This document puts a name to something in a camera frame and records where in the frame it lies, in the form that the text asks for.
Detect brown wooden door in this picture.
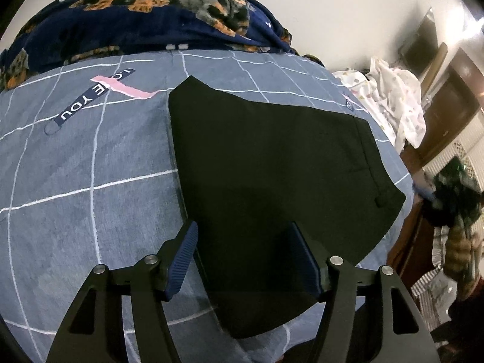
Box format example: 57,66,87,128
423,47,484,161

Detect striped cloth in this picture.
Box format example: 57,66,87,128
411,268,460,331

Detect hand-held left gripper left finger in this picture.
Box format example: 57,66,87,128
45,220,199,363

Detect black pants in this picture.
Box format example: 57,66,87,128
168,76,407,339

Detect dark wall screen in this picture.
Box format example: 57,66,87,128
400,7,440,74

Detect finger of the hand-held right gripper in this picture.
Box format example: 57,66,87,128
414,183,436,202

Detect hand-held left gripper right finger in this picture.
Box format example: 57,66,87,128
288,222,441,363

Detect blue checked bed sheet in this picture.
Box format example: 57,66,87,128
0,48,414,363

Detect navy printed fleece blanket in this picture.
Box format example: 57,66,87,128
0,0,301,92

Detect white dotted cloth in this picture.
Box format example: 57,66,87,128
333,56,426,150

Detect brown wooden bed frame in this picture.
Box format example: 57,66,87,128
386,196,437,286

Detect wooden stick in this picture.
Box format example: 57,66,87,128
419,43,449,92

